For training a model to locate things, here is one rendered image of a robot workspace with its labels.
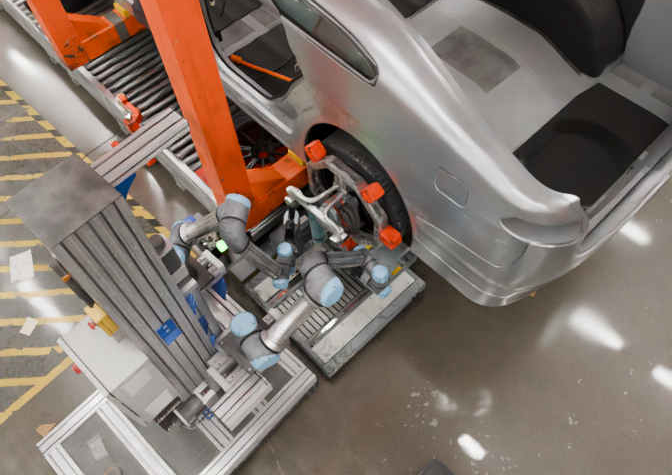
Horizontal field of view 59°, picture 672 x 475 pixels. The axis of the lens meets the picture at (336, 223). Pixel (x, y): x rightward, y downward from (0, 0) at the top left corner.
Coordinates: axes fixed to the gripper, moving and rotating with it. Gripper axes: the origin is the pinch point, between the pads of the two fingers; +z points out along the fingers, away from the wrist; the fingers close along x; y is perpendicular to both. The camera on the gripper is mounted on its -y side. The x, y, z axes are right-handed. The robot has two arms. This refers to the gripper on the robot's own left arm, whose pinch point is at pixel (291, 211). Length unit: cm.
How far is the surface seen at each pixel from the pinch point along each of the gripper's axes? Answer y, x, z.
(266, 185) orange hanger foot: 8.4, -16.9, 23.0
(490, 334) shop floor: 83, 114, -34
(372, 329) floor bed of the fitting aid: 75, 43, -35
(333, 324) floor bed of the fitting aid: 76, 19, -32
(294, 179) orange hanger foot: 17.7, -2.9, 34.1
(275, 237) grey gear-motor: 42.6, -15.2, 9.6
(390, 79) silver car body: -91, 49, 2
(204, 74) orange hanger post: -88, -27, 9
